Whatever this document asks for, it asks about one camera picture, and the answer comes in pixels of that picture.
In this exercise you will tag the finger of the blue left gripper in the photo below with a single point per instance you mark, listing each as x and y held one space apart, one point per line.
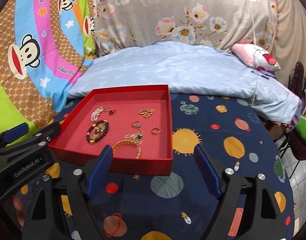
41 139
15 133

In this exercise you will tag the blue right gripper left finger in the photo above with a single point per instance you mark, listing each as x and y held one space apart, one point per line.
96 171

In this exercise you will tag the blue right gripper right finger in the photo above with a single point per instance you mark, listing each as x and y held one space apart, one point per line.
209 173

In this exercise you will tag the gold woven bangle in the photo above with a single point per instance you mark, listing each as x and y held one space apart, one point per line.
124 145

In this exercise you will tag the red jewelry box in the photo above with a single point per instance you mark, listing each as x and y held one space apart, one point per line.
131 113

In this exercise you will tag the person's left hand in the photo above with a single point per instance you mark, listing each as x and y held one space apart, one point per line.
19 209

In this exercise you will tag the navy planet print blanket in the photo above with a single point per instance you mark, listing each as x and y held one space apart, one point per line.
256 200

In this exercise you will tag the dark chair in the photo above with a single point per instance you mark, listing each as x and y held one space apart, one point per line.
295 140

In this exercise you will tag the colourful monkey cartoon quilt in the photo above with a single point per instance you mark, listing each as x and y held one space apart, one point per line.
45 46

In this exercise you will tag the pink white plush pillow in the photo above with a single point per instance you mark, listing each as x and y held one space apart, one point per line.
255 57

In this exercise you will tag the beige curtain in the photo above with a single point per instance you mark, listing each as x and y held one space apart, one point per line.
289 45

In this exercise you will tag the grey floral bedsheet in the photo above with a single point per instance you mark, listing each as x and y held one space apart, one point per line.
121 24

